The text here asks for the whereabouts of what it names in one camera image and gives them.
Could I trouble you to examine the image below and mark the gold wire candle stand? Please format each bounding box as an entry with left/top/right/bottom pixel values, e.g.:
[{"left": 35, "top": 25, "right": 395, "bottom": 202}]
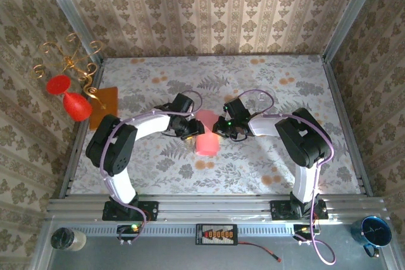
[{"left": 30, "top": 32, "right": 107, "bottom": 110}]

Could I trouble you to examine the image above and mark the jar with black lid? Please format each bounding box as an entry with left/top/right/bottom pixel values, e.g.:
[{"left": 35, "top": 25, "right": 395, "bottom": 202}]
[{"left": 50, "top": 227, "right": 87, "bottom": 252}]

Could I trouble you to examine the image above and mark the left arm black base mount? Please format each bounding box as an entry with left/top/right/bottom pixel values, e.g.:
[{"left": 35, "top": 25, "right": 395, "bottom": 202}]
[{"left": 102, "top": 199, "right": 159, "bottom": 222}]

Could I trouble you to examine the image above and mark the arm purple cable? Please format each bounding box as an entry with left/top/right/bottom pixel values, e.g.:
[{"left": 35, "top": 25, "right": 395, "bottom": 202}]
[
  {"left": 99, "top": 90, "right": 203, "bottom": 247},
  {"left": 232, "top": 89, "right": 337, "bottom": 266}
]

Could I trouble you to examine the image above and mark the wide aluminium base rail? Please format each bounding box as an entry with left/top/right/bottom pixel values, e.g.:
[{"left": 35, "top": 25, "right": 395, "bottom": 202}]
[{"left": 46, "top": 193, "right": 389, "bottom": 222}]

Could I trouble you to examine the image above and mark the aluminium side rail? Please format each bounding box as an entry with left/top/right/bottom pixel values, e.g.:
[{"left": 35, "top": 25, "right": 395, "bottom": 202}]
[
  {"left": 321, "top": 56, "right": 375, "bottom": 197},
  {"left": 59, "top": 59, "right": 106, "bottom": 199}
]

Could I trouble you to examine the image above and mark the black power distribution board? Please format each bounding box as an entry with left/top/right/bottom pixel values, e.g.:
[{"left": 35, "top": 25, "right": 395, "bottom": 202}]
[{"left": 195, "top": 223, "right": 238, "bottom": 247}]

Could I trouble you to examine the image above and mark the aluminium frame post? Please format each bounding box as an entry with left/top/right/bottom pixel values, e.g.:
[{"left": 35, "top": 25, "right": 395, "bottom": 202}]
[
  {"left": 321, "top": 0, "right": 386, "bottom": 62},
  {"left": 35, "top": 0, "right": 104, "bottom": 64}
]

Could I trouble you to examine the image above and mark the clear glass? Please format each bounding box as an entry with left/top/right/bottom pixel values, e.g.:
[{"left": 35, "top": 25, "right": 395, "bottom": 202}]
[{"left": 256, "top": 89, "right": 276, "bottom": 110}]

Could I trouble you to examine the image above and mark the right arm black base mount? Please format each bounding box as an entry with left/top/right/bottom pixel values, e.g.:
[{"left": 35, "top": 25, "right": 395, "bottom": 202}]
[{"left": 270, "top": 199, "right": 329, "bottom": 220}]

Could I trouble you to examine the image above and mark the blue metal mug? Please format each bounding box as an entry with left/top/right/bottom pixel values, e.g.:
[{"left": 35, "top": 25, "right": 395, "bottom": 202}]
[{"left": 350, "top": 215, "right": 393, "bottom": 258}]

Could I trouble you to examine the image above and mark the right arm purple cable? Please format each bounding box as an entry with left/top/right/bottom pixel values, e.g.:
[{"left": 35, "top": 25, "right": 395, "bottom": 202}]
[{"left": 232, "top": 89, "right": 337, "bottom": 266}]

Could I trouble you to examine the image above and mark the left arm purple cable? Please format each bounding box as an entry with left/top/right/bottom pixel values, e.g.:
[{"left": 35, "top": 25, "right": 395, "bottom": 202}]
[{"left": 99, "top": 90, "right": 203, "bottom": 247}]

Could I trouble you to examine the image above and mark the slotted grey cable duct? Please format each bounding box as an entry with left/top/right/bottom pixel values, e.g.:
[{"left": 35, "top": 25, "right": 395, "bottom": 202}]
[{"left": 72, "top": 221, "right": 296, "bottom": 236}]

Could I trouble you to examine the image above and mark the orange square mat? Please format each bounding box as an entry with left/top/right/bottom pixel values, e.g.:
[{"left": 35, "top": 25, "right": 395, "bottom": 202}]
[{"left": 88, "top": 86, "right": 120, "bottom": 131}]

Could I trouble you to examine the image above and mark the pink paper sheet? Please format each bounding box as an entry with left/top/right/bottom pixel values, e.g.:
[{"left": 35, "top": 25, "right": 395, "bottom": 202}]
[{"left": 195, "top": 109, "right": 222, "bottom": 157}]

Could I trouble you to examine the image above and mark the red wire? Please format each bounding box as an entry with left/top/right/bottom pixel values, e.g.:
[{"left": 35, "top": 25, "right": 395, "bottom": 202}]
[{"left": 237, "top": 241, "right": 282, "bottom": 264}]

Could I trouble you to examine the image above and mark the red plastic goblet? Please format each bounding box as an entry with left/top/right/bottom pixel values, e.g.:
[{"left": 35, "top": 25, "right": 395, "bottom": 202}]
[{"left": 46, "top": 74, "right": 93, "bottom": 122}]

